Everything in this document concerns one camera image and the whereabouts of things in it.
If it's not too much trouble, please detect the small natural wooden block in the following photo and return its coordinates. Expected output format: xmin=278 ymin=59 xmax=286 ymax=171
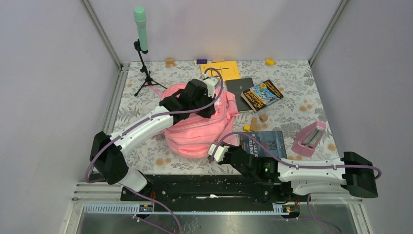
xmin=259 ymin=114 xmax=268 ymax=123

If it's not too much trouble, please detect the black tablet case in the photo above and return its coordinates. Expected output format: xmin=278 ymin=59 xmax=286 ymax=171
xmin=225 ymin=78 xmax=254 ymax=113

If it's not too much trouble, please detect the black microphone tripod stand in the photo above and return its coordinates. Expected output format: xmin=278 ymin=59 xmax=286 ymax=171
xmin=133 ymin=39 xmax=166 ymax=97

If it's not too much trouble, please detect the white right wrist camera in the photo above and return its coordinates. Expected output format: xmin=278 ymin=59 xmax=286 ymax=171
xmin=207 ymin=143 xmax=229 ymax=162

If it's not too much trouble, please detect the grey slotted cable duct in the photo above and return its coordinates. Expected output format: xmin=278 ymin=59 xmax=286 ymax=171
xmin=83 ymin=202 xmax=293 ymax=215

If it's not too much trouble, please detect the natural block at back right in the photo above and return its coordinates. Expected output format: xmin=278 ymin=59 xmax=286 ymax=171
xmin=211 ymin=58 xmax=225 ymax=63

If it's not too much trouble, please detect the purple block at back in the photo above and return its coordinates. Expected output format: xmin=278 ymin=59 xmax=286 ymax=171
xmin=196 ymin=59 xmax=208 ymax=64

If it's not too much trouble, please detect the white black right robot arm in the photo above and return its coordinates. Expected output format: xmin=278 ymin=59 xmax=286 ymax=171
xmin=209 ymin=146 xmax=381 ymax=201

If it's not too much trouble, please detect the yellow block at back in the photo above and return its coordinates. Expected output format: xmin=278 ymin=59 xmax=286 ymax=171
xmin=265 ymin=59 xmax=276 ymax=66

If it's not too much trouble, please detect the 169-Storey Treehouse book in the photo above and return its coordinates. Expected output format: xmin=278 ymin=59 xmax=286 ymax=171
xmin=241 ymin=79 xmax=284 ymax=112

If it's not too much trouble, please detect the Nineteen Eighty-Four blue book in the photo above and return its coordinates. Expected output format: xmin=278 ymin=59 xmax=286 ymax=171
xmin=239 ymin=131 xmax=287 ymax=158

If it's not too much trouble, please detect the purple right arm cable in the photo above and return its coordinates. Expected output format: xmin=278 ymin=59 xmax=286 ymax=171
xmin=208 ymin=132 xmax=382 ymax=234

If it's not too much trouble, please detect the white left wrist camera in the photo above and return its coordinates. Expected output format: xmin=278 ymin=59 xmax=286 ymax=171
xmin=202 ymin=74 xmax=221 ymax=98

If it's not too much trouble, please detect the floral table mat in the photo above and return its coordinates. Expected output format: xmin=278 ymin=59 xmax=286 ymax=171
xmin=109 ymin=60 xmax=327 ymax=175

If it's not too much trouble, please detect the yellow wooden block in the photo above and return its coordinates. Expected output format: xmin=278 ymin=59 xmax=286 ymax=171
xmin=243 ymin=125 xmax=250 ymax=132

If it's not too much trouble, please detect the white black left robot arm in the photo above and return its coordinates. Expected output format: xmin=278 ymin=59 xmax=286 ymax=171
xmin=88 ymin=77 xmax=223 ymax=200

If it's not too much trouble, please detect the pink student backpack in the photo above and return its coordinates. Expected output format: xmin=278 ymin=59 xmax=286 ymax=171
xmin=158 ymin=90 xmax=239 ymax=158

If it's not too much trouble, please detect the long natural wooden block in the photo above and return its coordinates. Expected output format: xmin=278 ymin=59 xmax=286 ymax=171
xmin=250 ymin=117 xmax=259 ymax=132

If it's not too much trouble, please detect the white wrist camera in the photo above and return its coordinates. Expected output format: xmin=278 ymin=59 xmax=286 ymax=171
xmin=207 ymin=143 xmax=229 ymax=162
xmin=202 ymin=74 xmax=221 ymax=98

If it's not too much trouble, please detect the green microphone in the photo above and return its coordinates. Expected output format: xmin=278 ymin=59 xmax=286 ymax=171
xmin=133 ymin=6 xmax=148 ymax=54

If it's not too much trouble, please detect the yellow book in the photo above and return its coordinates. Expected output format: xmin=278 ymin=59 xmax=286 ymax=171
xmin=200 ymin=61 xmax=241 ymax=81

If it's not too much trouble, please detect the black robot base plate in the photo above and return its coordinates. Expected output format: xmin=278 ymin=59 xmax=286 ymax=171
xmin=140 ymin=174 xmax=308 ymax=211

